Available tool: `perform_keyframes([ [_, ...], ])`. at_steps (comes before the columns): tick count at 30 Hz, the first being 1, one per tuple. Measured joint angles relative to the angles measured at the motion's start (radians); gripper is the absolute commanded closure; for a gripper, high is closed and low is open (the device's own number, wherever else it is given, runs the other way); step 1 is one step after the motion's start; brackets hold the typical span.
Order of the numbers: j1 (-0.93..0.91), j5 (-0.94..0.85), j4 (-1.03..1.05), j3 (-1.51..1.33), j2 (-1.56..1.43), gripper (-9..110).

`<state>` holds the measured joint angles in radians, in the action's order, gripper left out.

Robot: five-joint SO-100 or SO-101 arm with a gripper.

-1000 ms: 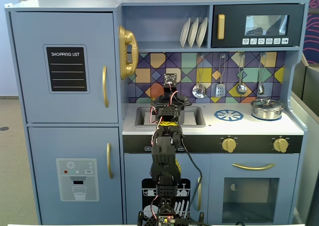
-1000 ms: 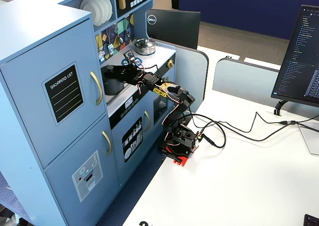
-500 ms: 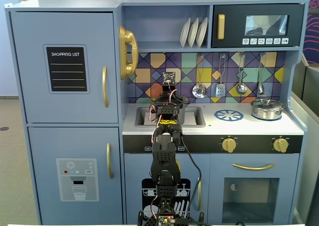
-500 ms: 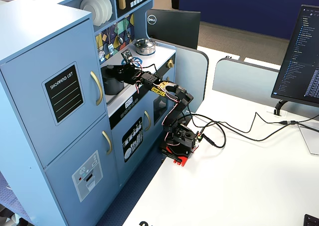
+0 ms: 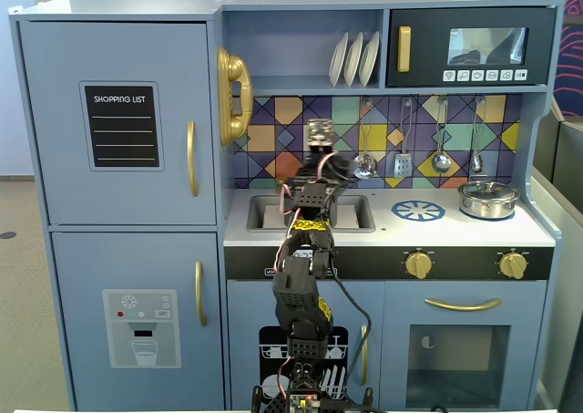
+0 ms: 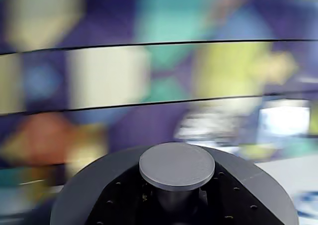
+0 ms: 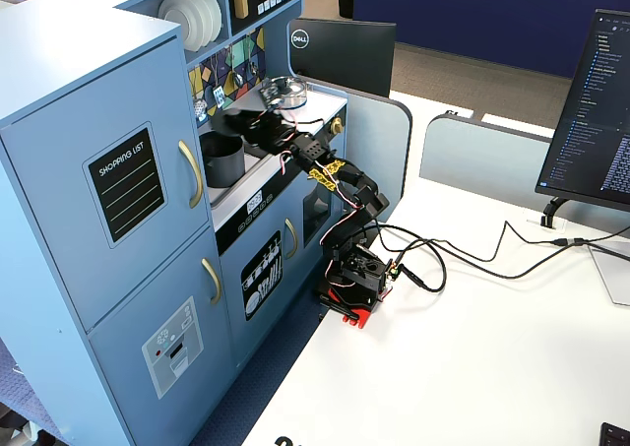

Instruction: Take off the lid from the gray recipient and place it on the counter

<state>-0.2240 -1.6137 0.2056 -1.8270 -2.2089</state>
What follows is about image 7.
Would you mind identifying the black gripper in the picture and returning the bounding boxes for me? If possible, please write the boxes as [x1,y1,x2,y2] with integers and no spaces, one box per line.
[223,107,310,159]

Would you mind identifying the dark blue office partition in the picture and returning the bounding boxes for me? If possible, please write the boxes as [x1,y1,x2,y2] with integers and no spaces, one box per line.
[352,0,630,79]

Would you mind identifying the gray-blue desk divider panel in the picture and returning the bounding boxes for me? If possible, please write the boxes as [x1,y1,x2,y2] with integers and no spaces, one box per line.
[418,113,567,217]
[307,82,412,219]

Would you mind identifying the dark gray toy pot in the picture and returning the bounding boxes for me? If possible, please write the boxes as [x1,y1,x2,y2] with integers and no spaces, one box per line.
[200,131,246,189]

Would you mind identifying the black keyboard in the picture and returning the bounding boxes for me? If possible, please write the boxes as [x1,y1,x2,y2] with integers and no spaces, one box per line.
[598,421,630,446]

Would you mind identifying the red robot base clamp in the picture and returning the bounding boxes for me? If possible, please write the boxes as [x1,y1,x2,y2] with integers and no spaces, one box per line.
[314,283,393,330]

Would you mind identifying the black Dell monitor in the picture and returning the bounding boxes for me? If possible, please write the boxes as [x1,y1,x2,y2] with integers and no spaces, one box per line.
[287,17,398,98]

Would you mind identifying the gold freezer door handle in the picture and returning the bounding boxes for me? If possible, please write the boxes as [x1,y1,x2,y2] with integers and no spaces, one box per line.
[201,257,222,306]

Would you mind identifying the light blue toy kitchen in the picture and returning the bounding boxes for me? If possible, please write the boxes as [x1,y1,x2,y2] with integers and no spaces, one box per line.
[0,0,348,446]

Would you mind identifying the toy strainer utensil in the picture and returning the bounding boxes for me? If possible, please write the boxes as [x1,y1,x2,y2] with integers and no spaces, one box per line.
[192,61,209,120]

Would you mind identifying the gold dishwasher door handle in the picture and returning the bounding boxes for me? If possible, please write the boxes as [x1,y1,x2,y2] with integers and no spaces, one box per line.
[283,218,300,261]

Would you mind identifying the dark gray pot lid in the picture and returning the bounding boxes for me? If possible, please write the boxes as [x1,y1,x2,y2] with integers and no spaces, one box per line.
[215,110,248,140]

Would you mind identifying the toy spoon utensil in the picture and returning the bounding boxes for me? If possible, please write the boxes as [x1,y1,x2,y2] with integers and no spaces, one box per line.
[231,46,245,88]

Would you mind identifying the gold fridge door handle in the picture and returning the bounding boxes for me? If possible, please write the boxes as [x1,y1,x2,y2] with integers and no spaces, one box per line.
[177,140,205,210]

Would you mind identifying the thin black cable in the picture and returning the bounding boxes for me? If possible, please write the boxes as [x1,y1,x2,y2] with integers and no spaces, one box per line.
[393,219,560,266]

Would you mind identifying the silver pot lid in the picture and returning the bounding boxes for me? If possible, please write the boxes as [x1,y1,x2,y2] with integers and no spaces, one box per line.
[265,75,307,96]

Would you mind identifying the gray monitor stand base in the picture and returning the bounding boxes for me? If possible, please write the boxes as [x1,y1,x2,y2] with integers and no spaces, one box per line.
[587,243,630,308]

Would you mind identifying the white toy plate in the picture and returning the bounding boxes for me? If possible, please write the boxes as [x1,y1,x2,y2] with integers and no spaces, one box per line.
[184,0,223,43]
[157,0,194,53]
[169,0,214,49]

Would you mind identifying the black cable with connector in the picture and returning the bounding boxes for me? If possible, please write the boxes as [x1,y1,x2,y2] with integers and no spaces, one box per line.
[378,223,630,294]

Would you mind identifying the toy spatula utensil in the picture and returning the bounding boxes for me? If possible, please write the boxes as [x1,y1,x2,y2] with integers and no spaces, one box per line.
[212,54,227,109]

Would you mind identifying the monitor with lit screen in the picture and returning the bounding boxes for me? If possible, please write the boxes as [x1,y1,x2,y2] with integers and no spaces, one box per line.
[535,8,630,214]

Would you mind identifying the small camera circuit board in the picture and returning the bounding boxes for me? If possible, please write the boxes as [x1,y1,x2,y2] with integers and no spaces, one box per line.
[259,80,286,112]

